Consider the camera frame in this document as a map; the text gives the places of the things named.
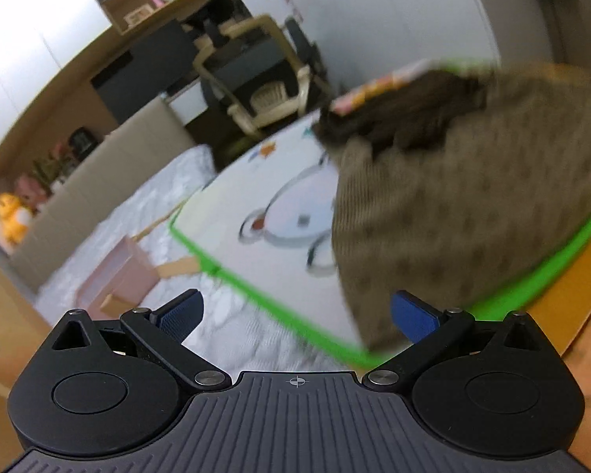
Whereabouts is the beige padded headboard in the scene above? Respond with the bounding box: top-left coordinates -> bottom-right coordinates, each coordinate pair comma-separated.
10,96 -> 198,291

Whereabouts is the photo frame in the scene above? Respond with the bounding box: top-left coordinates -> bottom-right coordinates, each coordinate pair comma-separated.
123,4 -> 153,28

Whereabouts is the colourful cartoon play mat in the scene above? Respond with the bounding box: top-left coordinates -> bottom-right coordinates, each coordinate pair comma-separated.
170,56 -> 591,368

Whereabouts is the yellow plush toy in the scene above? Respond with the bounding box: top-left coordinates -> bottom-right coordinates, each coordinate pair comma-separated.
0,192 -> 34,244

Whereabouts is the pink gift box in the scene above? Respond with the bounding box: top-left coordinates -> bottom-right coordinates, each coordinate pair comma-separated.
74,235 -> 161,313

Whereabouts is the white quilted bedspread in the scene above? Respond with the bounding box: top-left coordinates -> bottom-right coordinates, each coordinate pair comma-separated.
34,145 -> 370,372

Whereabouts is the black round appliance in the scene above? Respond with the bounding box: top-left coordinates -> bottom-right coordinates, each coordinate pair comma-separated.
68,127 -> 99,156

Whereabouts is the white wardrobe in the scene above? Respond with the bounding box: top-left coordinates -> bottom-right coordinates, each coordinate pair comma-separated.
236,0 -> 562,104

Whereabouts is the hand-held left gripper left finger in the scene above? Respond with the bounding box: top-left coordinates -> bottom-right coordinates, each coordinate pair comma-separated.
53,289 -> 231,391

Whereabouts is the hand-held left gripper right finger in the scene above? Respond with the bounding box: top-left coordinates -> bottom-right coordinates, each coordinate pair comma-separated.
363,291 -> 543,390

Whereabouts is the pink plush toy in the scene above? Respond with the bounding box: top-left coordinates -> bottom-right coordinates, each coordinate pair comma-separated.
14,173 -> 47,208

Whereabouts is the beige mesh office chair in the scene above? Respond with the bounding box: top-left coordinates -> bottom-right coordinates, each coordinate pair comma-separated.
182,7 -> 333,140

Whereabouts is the brown polka-dot garment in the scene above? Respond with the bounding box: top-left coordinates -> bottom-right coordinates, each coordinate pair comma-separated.
312,59 -> 591,352

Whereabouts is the potted plant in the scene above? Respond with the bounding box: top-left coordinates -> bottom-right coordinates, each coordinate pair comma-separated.
32,143 -> 77,193

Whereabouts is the black monitor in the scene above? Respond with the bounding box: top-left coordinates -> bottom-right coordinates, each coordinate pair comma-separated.
91,20 -> 198,119

